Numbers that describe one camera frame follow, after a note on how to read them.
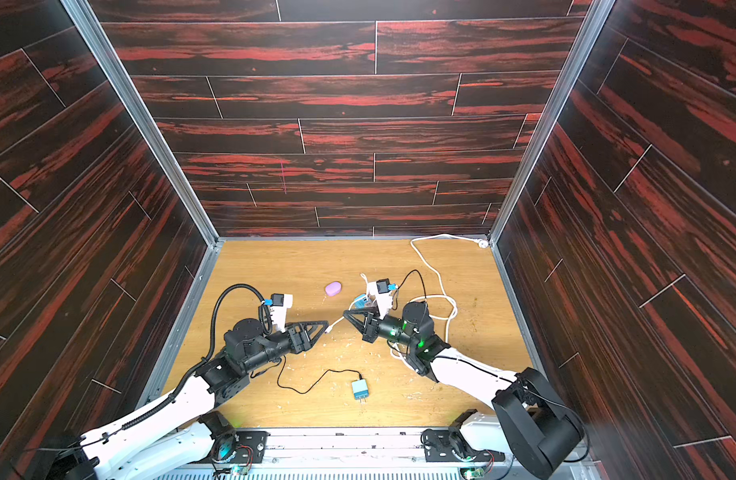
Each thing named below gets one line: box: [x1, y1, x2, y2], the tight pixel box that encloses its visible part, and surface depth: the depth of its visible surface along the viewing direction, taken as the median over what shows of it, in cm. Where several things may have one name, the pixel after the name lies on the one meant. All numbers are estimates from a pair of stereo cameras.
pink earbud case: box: [325, 282, 342, 297], surface depth 105 cm
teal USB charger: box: [352, 379, 369, 403], surface depth 83 cm
